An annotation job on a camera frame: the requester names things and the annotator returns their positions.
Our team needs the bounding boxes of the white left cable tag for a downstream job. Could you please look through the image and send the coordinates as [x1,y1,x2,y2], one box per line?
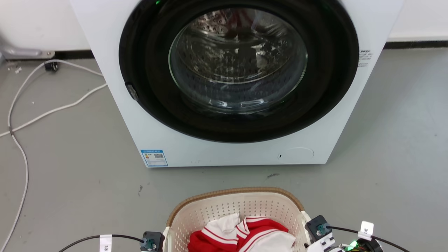
[99,234,113,252]

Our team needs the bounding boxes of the short white floor cable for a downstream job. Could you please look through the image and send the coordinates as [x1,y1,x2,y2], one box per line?
[0,83,108,138]

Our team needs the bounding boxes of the black text sticker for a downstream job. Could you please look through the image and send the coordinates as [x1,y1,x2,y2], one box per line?
[358,50,373,68]

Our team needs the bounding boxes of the long white floor cable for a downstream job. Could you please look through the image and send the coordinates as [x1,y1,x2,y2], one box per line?
[0,59,104,252]

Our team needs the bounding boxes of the round white filter cover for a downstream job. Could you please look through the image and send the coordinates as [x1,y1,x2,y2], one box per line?
[281,147,315,162]

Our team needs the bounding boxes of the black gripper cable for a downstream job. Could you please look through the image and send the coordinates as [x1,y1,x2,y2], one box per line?
[328,226,411,252]
[58,234,145,252]

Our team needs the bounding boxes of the white right cable tag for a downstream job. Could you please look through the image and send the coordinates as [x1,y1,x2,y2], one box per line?
[357,221,375,242]

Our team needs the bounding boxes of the blue energy label sticker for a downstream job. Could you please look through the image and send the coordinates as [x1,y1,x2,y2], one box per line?
[141,150,168,167]

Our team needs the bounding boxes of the black round washer door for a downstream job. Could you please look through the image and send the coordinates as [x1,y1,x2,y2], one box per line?
[119,0,360,143]

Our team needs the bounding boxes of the white front-load washing machine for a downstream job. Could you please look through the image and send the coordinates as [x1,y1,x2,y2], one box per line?
[69,0,405,168]

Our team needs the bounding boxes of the grey metal floor bracket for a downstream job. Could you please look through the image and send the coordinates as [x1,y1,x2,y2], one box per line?
[0,33,56,60]

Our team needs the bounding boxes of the beige perforated laundry basket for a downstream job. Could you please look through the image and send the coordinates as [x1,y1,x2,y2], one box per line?
[162,187,313,252]

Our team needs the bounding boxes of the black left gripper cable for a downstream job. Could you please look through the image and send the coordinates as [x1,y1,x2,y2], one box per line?
[58,234,145,252]

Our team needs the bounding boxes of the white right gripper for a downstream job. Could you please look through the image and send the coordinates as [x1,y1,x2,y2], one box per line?
[307,232,346,252]

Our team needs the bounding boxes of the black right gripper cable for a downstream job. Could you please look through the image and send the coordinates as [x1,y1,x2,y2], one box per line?
[328,226,411,252]

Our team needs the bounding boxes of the white cable tag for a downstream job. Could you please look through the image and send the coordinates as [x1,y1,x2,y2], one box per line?
[99,234,113,252]
[357,221,375,242]

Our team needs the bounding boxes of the red and white striped garment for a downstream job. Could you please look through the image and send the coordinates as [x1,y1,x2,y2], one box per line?
[188,213,296,252]

